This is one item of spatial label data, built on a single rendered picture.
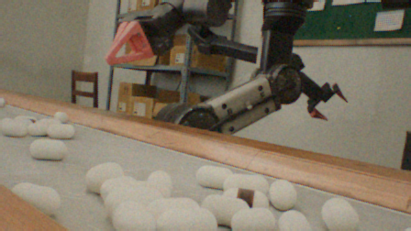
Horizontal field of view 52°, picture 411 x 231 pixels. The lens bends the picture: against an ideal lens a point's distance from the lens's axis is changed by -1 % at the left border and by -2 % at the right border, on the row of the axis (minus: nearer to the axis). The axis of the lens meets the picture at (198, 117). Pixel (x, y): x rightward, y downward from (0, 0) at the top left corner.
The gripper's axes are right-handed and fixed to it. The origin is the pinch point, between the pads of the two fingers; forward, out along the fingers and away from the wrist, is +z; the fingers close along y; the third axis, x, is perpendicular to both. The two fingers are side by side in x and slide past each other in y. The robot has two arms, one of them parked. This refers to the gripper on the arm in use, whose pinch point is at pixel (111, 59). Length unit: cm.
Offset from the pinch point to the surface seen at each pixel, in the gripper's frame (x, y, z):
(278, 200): 2.1, 43.4, 14.7
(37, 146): -4.6, 21.5, 22.2
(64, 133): 1.7, 8.3, 15.6
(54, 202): -8.4, 39.1, 26.9
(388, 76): 112, -39, -160
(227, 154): 9.7, 26.4, 5.3
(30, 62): 93, -430, -119
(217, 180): 2.2, 36.6, 14.5
